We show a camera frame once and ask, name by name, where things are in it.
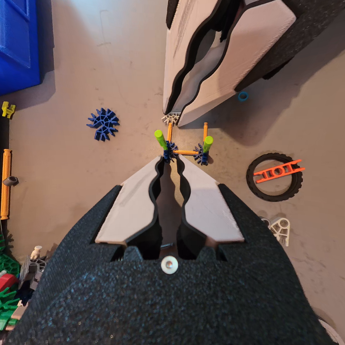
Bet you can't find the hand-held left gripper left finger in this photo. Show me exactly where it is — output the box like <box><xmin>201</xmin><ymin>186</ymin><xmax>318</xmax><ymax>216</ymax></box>
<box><xmin>95</xmin><ymin>155</ymin><xmax>165</xmax><ymax>245</ymax></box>

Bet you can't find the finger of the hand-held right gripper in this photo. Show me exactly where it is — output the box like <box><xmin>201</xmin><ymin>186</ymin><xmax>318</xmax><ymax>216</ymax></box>
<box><xmin>177</xmin><ymin>0</ymin><xmax>297</xmax><ymax>127</ymax></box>
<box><xmin>163</xmin><ymin>0</ymin><xmax>225</xmax><ymax>114</ymax></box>

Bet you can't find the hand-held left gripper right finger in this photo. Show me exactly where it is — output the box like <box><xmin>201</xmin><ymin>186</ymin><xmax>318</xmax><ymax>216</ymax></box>
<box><xmin>176</xmin><ymin>155</ymin><xmax>245</xmax><ymax>243</ymax></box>

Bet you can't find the blue green orange rod assembly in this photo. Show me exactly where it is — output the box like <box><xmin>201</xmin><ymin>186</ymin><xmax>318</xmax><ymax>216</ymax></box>
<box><xmin>154</xmin><ymin>122</ymin><xmax>214</xmax><ymax>165</ymax></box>

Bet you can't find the black rubber tyre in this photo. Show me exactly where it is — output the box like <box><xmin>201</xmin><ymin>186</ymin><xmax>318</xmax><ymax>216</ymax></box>
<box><xmin>246</xmin><ymin>153</ymin><xmax>303</xmax><ymax>203</ymax></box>

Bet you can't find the orange ladder connector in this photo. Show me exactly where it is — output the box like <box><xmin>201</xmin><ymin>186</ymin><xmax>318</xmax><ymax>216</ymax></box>
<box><xmin>253</xmin><ymin>159</ymin><xmax>306</xmax><ymax>184</ymax></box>

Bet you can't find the white fan-shaped connector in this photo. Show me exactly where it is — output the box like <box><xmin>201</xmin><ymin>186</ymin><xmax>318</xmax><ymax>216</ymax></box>
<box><xmin>268</xmin><ymin>217</ymin><xmax>291</xmax><ymax>247</ymax></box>

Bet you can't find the large blue double connector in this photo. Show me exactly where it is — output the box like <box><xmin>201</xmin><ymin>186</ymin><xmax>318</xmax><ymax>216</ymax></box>
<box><xmin>86</xmin><ymin>108</ymin><xmax>120</xmax><ymax>141</ymax></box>

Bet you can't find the red green white toy model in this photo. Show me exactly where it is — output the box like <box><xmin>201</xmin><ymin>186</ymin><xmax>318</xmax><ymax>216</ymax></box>
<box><xmin>0</xmin><ymin>234</ymin><xmax>56</xmax><ymax>332</ymax></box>

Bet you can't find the long yellow rod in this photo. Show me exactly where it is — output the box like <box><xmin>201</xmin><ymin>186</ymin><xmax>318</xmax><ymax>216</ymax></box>
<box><xmin>0</xmin><ymin>149</ymin><xmax>12</xmax><ymax>220</ymax></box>

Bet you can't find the yellow-green clip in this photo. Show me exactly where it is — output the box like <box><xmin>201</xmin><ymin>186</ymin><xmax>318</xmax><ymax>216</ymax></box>
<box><xmin>1</xmin><ymin>102</ymin><xmax>16</xmax><ymax>119</ymax></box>

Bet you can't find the blue plastic storage bin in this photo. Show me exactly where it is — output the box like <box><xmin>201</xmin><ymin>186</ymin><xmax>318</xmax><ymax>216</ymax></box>
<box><xmin>0</xmin><ymin>0</ymin><xmax>41</xmax><ymax>96</ymax></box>

